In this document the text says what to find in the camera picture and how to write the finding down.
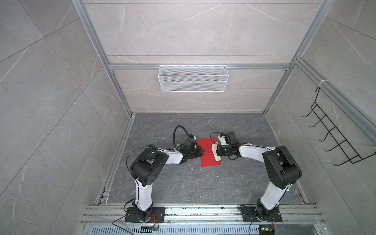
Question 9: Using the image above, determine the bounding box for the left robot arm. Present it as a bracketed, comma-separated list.
[129, 136, 205, 222]

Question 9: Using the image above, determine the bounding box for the white wire mesh basket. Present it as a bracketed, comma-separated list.
[158, 65, 229, 93]

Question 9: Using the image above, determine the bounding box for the black wire hook rack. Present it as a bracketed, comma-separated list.
[302, 87, 376, 167]

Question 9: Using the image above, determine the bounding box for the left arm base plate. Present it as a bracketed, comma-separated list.
[124, 206, 166, 223]

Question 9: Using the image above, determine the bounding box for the beige letter paper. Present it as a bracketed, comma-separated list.
[211, 144, 221, 162]

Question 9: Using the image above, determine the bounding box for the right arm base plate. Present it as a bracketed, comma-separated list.
[239, 205, 283, 222]

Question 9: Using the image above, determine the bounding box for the red envelope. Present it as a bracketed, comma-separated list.
[198, 138, 221, 167]

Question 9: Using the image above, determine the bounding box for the grey slotted cable duct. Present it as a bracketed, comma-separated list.
[89, 224, 260, 235]

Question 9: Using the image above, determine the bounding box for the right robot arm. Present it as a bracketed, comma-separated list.
[213, 144, 303, 221]

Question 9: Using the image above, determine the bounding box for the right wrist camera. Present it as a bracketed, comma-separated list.
[218, 132, 240, 146]

